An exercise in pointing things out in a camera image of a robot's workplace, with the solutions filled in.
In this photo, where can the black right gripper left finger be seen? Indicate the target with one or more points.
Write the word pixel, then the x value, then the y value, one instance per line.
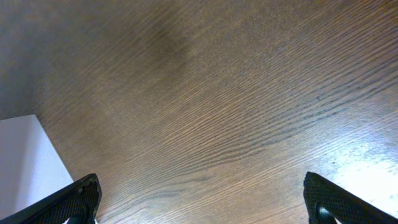
pixel 75 203

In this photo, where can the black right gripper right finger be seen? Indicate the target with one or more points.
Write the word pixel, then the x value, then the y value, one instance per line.
pixel 327 202

